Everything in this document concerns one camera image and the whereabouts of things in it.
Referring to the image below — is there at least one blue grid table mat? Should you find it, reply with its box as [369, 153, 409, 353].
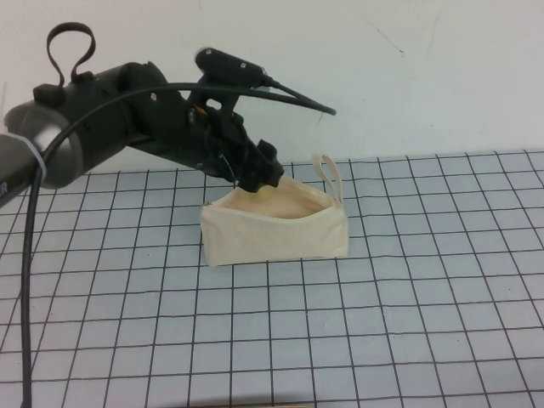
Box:
[0, 147, 544, 408]

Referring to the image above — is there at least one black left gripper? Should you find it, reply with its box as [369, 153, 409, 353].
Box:
[125, 63, 285, 193]

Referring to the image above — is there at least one black camera cable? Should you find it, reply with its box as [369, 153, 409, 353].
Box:
[20, 72, 339, 408]

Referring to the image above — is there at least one cream fabric pencil case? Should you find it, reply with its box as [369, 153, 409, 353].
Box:
[199, 153, 350, 269]

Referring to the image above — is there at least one white cable tie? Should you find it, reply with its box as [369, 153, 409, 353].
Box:
[20, 134, 48, 176]

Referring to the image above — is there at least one black strap loop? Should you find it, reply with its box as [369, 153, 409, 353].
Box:
[45, 24, 95, 85]

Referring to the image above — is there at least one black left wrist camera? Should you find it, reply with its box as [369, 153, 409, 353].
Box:
[194, 45, 273, 95]

